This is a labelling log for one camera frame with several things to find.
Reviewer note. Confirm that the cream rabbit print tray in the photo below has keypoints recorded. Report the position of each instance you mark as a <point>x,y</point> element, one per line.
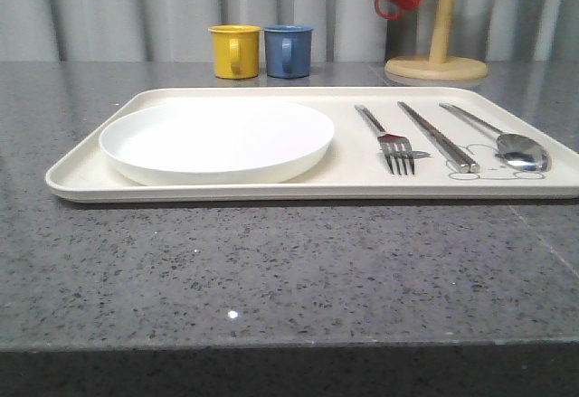
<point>452,160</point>

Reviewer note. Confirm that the blue mug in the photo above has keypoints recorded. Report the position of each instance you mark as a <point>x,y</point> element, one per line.
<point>288,50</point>

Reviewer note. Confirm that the yellow mug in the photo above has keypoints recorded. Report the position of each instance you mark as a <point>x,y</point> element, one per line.
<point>236,51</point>

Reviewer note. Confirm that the silver metal chopstick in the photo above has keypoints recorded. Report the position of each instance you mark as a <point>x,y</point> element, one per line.
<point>441,146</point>
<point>452,148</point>

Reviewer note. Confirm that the wooden mug tree stand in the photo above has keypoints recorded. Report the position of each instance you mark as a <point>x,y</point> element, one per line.
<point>438,64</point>

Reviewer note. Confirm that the silver metal fork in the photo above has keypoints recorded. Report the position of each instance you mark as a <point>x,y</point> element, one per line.
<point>397,150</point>

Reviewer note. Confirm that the silver metal spoon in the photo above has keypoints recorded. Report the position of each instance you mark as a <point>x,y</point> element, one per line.
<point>518,151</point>

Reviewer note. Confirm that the white round plate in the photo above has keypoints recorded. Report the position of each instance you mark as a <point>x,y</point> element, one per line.
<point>217,141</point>

